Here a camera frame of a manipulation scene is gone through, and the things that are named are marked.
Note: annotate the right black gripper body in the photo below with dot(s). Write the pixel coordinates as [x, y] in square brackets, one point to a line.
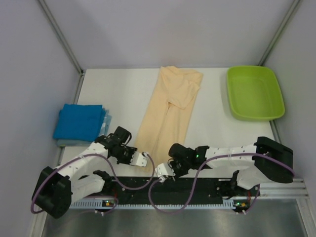
[181, 168]

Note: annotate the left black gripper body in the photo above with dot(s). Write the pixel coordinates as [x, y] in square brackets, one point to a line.
[125, 154]

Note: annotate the beige t shirt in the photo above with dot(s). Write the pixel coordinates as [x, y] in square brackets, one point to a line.
[168, 113]

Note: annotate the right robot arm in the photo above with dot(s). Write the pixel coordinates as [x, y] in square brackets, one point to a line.
[263, 161]

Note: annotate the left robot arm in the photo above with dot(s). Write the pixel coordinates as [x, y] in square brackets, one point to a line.
[58, 188]

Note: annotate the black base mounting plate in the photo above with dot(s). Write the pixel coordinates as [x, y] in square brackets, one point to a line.
[207, 191]

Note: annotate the folded light blue striped shirt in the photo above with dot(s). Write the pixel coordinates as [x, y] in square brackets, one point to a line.
[77, 143]

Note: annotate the folded blue t shirt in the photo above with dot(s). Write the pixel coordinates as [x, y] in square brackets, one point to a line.
[79, 122]

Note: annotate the green plastic bin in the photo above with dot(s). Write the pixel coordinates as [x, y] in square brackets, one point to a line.
[254, 93]

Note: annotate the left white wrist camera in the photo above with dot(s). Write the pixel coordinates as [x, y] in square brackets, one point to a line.
[139, 159]

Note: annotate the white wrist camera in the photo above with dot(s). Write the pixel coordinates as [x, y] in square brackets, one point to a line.
[164, 171]
[139, 159]

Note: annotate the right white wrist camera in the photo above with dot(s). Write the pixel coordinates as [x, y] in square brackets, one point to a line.
[164, 171]

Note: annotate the grey slotted cable duct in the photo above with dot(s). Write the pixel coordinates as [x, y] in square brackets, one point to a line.
[107, 204]

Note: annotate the aluminium frame rail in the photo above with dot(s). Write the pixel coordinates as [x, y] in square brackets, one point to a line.
[275, 190]

